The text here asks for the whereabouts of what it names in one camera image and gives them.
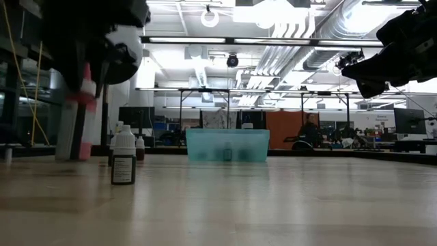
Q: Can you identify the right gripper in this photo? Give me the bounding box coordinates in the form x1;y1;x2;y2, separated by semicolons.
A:
341;40;437;100

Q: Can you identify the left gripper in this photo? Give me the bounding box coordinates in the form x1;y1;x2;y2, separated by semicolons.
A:
42;0;151;98

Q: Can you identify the small dark dropper bottle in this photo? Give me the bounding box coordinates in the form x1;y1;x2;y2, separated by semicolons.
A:
135;135;145;161
110;124;137;186
108;120;124;167

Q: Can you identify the small yellow-green dropper bottle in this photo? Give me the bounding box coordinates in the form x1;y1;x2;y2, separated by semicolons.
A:
223;141;234;162

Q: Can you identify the white globe lamp black stand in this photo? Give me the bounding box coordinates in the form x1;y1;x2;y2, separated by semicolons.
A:
100;24;144;157

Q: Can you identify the black monitor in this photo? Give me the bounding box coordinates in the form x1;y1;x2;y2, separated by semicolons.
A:
118;106;156;130
393;107;427;135

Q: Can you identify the person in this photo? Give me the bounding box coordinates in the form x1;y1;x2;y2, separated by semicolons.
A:
298;113;324;150

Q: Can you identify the orange partition panel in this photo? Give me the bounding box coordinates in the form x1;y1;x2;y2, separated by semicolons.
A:
265;110;321;150

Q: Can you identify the teal translucent plastic bin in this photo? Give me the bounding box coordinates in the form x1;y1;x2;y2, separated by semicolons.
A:
185;128;270;163

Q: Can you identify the black beam with strip lights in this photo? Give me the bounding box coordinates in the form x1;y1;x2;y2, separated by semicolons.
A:
139;35;385;48

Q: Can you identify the black ceiling camera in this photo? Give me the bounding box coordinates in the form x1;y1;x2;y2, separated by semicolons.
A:
335;50;365;71

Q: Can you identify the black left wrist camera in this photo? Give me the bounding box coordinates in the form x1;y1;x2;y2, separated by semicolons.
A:
111;40;139;74

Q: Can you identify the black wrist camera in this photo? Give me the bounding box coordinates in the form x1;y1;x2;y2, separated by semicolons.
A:
111;40;139;74
375;0;437;52

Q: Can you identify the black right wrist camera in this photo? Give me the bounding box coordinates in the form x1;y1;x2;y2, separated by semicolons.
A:
375;0;437;52

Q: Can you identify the yellow extension cord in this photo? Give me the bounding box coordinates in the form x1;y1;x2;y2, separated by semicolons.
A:
1;0;51;147

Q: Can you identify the black aluminium table frame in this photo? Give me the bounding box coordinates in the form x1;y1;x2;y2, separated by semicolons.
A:
0;145;437;166

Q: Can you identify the black metal frame station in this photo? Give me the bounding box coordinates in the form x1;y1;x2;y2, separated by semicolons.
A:
135;87;352;130

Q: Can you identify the white ring light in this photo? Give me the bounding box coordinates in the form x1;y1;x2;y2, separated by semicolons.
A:
200;5;221;29

